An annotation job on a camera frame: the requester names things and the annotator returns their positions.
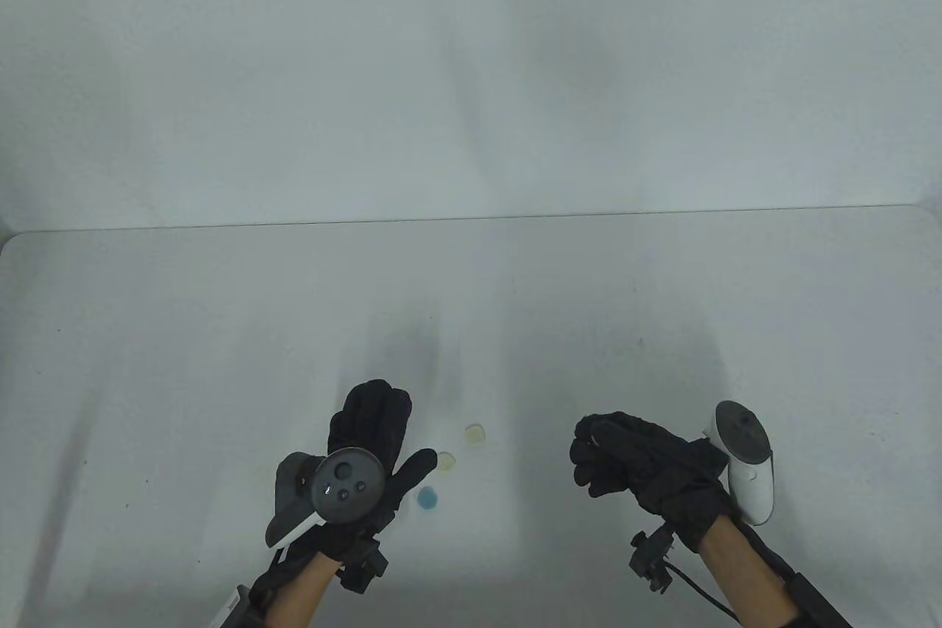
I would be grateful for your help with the person's left forearm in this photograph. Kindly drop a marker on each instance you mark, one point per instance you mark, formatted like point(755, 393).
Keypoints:
point(302, 595)

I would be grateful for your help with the blue plasticine ball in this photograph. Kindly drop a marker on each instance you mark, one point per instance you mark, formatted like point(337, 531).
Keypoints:
point(427, 498)

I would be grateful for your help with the white and grey controller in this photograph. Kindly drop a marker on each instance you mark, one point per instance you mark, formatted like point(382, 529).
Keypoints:
point(751, 481)
point(347, 487)

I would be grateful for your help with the person's left hand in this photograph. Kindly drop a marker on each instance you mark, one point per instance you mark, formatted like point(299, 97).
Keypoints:
point(372, 422)

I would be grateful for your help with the person's right hand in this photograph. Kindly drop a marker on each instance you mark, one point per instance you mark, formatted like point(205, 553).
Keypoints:
point(647, 466)

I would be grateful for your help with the white and grey left controller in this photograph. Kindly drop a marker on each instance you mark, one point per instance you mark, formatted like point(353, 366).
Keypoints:
point(347, 487)

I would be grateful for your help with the cream plasticine ball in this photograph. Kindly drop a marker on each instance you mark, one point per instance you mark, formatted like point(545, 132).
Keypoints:
point(475, 436)
point(447, 462)

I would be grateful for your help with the black glove sensor module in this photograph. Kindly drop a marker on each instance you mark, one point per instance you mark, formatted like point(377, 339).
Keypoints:
point(651, 558)
point(363, 566)

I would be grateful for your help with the white and grey right controller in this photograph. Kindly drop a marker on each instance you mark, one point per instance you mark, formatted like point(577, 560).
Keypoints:
point(751, 481)

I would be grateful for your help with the person's right forearm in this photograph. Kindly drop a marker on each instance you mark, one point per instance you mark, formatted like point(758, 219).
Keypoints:
point(743, 580)

